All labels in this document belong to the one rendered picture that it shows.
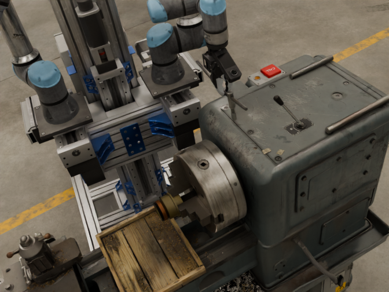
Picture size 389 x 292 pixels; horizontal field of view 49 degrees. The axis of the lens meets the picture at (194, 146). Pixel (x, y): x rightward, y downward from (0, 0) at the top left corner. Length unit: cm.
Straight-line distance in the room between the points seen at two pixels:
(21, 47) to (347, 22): 340
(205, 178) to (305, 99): 48
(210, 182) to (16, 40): 95
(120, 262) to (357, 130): 97
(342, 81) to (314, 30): 278
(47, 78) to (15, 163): 196
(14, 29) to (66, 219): 160
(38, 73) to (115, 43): 38
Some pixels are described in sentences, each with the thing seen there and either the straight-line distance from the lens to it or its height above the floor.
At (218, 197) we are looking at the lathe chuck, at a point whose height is 117.
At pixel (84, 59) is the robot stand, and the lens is 197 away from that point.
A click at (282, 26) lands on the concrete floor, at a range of 454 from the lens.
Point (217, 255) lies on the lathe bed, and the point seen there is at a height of 87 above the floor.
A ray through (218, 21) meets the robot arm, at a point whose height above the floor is 163.
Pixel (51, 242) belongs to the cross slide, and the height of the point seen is 95.
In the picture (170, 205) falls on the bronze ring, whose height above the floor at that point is 111.
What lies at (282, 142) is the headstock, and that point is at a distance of 144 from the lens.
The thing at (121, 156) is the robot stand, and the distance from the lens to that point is 206.
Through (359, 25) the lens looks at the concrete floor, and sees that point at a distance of 457.
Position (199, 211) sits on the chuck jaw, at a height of 111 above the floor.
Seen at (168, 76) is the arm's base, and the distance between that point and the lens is 189.
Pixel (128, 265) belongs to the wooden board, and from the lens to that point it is 166.
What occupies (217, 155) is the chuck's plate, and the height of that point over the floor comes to 124.
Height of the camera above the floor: 227
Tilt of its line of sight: 44 degrees down
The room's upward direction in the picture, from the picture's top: 11 degrees counter-clockwise
